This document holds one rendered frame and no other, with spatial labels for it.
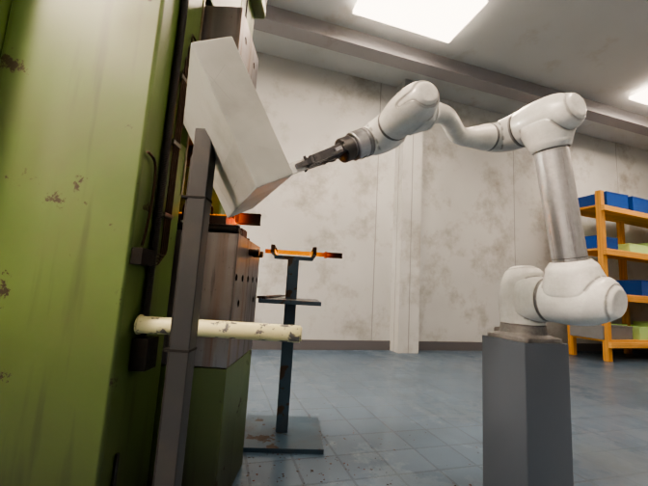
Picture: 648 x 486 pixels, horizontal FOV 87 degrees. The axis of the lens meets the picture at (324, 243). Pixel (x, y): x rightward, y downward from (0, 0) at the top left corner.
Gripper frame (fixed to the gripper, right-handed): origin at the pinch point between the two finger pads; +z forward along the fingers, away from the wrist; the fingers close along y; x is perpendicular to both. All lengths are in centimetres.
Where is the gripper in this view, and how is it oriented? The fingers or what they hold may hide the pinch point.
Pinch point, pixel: (294, 168)
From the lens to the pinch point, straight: 98.1
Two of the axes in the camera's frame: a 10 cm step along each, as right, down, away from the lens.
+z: -8.2, 4.0, -4.2
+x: -4.0, -9.1, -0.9
